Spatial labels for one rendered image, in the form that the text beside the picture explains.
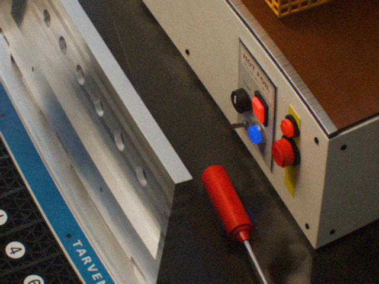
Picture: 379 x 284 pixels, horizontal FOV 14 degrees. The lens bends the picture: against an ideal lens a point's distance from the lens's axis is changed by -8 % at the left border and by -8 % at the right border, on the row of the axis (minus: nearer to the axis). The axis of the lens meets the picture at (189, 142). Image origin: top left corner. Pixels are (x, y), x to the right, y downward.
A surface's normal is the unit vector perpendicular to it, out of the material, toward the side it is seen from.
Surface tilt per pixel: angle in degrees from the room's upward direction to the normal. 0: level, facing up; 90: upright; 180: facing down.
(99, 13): 0
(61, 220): 0
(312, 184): 90
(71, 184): 0
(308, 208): 90
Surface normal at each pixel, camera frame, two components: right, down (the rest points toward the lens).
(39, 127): 0.00, -0.64
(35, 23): -0.88, 0.25
